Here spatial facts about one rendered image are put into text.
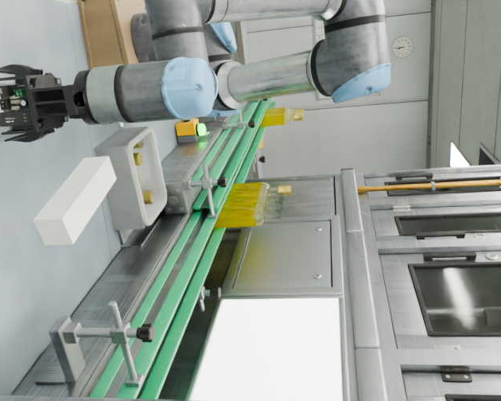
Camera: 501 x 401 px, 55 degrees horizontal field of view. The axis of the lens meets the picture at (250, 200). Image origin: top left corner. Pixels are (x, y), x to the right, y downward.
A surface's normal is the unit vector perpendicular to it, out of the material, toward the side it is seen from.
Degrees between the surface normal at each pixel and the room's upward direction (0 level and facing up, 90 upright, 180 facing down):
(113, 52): 90
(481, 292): 90
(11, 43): 0
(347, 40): 109
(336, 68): 124
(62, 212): 90
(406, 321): 90
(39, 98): 0
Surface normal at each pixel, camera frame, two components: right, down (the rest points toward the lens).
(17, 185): 0.98, -0.05
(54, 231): -0.12, 0.56
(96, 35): -0.16, 0.26
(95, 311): -0.12, -0.91
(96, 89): -0.18, 0.05
